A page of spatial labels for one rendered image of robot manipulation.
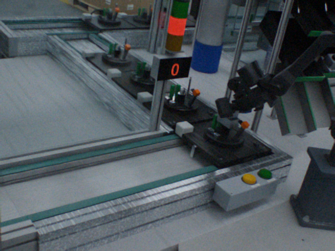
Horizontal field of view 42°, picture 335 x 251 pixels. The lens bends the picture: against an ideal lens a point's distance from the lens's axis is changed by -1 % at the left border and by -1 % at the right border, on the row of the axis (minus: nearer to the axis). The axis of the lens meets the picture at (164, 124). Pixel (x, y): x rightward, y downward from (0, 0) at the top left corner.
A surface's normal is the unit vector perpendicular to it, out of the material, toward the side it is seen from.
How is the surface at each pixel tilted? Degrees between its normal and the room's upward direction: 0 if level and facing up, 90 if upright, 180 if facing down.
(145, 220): 90
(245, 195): 90
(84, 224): 90
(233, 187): 0
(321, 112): 45
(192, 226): 0
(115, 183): 0
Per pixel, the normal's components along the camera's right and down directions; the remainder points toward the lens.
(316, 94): 0.40, -0.29
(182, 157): 0.15, -0.88
